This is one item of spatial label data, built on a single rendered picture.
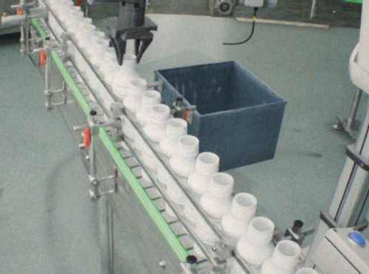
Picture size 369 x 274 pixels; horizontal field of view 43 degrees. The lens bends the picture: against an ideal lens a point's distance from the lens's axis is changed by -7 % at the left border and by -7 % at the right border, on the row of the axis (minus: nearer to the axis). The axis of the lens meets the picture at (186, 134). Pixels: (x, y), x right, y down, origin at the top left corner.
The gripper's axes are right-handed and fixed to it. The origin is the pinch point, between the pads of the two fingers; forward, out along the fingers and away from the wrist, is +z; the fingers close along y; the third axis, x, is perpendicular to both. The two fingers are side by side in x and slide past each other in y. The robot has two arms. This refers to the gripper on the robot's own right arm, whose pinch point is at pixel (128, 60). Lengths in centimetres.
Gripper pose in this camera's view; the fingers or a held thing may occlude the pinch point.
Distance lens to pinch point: 111.9
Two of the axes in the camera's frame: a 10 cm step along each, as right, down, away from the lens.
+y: -8.8, 1.7, -4.4
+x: 4.6, 5.1, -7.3
